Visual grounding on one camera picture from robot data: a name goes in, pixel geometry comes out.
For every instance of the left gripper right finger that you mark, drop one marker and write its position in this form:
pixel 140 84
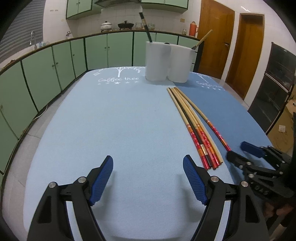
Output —
pixel 245 220

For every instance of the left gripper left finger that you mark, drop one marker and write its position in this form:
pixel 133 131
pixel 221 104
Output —
pixel 51 221

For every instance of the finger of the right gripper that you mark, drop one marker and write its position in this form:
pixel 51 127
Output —
pixel 252 149
pixel 240 162

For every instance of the bamboo chopstick red pattern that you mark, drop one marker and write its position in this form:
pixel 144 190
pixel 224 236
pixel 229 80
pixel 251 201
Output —
pixel 221 139

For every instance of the bamboo chopstick red end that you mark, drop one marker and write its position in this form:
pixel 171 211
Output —
pixel 190 130

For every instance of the pale bamboo chopstick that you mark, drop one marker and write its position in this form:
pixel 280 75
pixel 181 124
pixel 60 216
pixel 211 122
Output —
pixel 213 145

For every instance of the black chopstick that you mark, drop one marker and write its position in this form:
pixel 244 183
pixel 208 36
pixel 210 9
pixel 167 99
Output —
pixel 144 23

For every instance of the green lower kitchen cabinets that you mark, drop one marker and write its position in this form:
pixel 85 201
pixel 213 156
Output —
pixel 31 82

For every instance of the dark blue table mat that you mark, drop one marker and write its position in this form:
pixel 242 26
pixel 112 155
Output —
pixel 227 114

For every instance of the black oven cabinet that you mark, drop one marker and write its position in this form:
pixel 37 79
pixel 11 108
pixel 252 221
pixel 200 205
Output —
pixel 275 89

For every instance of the right wooden door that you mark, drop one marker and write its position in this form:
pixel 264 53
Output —
pixel 247 53

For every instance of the wooden door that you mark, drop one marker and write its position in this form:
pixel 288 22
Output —
pixel 217 20
pixel 247 53

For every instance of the light blue table mat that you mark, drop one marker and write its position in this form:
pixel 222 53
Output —
pixel 135 121

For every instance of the white twin utensil holder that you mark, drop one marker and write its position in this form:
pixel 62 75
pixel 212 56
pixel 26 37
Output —
pixel 168 62

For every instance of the orange thermos flask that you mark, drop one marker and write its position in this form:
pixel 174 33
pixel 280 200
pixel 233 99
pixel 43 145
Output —
pixel 193 30

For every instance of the left wooden door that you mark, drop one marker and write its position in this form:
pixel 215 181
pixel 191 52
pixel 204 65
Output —
pixel 217 20

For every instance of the chrome sink faucet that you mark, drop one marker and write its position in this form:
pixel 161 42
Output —
pixel 33 40

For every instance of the black wok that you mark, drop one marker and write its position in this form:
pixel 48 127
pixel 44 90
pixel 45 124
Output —
pixel 126 25

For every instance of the grey window blind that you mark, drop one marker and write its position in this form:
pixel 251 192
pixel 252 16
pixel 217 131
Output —
pixel 17 37

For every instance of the white cooking pot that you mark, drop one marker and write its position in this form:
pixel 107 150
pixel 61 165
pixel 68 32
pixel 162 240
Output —
pixel 106 27

